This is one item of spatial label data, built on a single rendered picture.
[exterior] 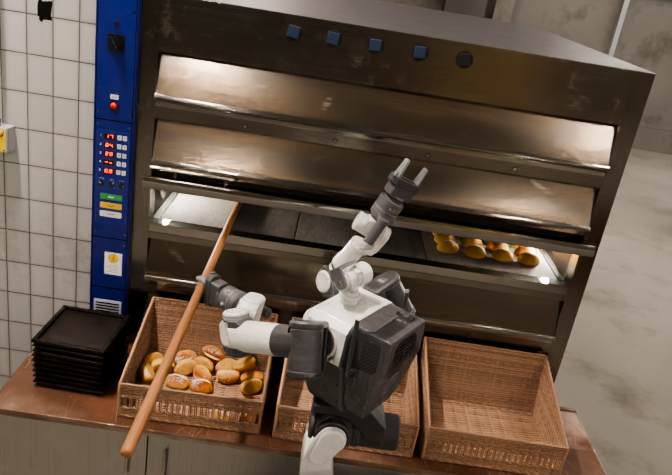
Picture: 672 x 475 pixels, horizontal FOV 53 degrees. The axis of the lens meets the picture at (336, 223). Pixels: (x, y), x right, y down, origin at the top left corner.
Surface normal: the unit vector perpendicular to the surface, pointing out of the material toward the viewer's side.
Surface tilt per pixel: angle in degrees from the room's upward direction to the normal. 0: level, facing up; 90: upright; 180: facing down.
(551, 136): 70
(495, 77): 90
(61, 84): 90
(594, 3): 90
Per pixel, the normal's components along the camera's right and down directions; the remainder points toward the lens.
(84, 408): 0.15, -0.92
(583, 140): 0.03, 0.03
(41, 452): -0.03, 0.37
